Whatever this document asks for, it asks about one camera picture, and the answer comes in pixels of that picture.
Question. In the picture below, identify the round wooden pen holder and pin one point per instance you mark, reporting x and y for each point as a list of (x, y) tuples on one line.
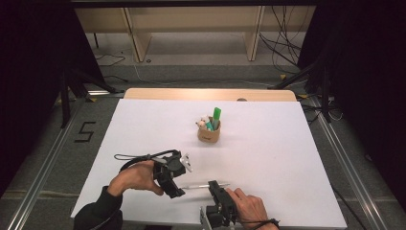
[(209, 135)]

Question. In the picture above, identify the light wooden table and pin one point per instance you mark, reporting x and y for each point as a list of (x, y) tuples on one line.
[(191, 94)]

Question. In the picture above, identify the small white animal figurine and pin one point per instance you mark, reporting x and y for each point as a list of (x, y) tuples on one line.
[(201, 123)]

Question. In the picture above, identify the black overhead bar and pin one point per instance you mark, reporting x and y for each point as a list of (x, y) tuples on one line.
[(191, 3)]

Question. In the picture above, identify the black tripod stand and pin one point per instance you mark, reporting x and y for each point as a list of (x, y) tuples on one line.
[(325, 102), (65, 105)]

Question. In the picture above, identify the light wooden shelf unit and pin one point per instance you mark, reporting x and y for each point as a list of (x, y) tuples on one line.
[(142, 41)]

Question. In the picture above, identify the person's right hand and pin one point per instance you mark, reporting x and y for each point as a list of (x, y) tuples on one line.
[(252, 209)]

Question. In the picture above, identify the silver metal floor rail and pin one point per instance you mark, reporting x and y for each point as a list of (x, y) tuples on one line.
[(351, 179), (38, 185)]

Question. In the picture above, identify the white board sheet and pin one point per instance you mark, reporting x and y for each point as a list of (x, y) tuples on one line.
[(271, 143)]

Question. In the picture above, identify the green highlighter marker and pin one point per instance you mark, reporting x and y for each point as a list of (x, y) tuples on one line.
[(216, 116)]

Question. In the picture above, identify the green and white glue stick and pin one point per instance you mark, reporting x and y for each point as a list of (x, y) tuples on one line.
[(209, 125)]

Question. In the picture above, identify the dark curtain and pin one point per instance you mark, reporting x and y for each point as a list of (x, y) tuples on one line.
[(28, 80), (373, 80)]

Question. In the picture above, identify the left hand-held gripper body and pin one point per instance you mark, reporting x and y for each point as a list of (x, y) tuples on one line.
[(170, 167)]

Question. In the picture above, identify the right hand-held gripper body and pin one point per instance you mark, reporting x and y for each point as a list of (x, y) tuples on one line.
[(223, 207)]

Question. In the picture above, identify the person's left hand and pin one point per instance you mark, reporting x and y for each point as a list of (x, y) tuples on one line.
[(135, 177)]

